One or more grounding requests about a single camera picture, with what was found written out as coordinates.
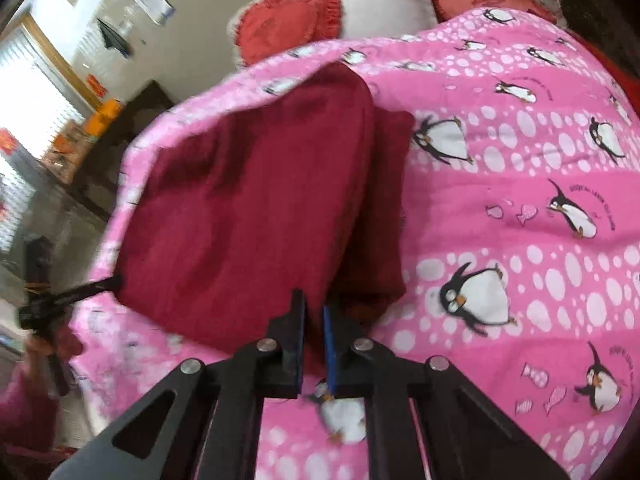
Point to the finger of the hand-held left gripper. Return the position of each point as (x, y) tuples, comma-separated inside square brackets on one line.
[(90, 289)]

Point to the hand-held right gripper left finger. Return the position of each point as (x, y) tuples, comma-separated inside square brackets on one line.
[(299, 345)]

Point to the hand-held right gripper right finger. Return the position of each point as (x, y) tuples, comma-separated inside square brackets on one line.
[(330, 355)]

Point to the dark red sweater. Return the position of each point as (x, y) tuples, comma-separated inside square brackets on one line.
[(250, 200)]

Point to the person's left forearm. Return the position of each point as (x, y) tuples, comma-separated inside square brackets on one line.
[(25, 410)]

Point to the person's left hand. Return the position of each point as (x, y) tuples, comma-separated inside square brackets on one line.
[(35, 349)]

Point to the brown cardboard box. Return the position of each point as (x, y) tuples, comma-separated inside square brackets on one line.
[(65, 152)]

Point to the dark wooden table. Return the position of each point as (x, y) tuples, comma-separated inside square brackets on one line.
[(130, 125)]

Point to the red window sticker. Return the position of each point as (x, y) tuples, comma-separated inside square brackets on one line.
[(6, 142)]

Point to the orange box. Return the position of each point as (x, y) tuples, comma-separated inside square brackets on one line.
[(102, 117)]

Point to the window with blinds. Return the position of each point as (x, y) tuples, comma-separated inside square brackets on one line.
[(35, 110)]

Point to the dark hanging cloth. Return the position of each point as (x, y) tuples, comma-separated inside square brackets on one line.
[(115, 37)]

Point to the pink penguin print blanket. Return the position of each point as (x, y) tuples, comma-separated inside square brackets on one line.
[(525, 170)]

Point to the white pillow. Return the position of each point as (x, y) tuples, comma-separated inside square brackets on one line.
[(385, 2)]

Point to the red wall sticker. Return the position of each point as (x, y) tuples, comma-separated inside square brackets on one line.
[(97, 85)]

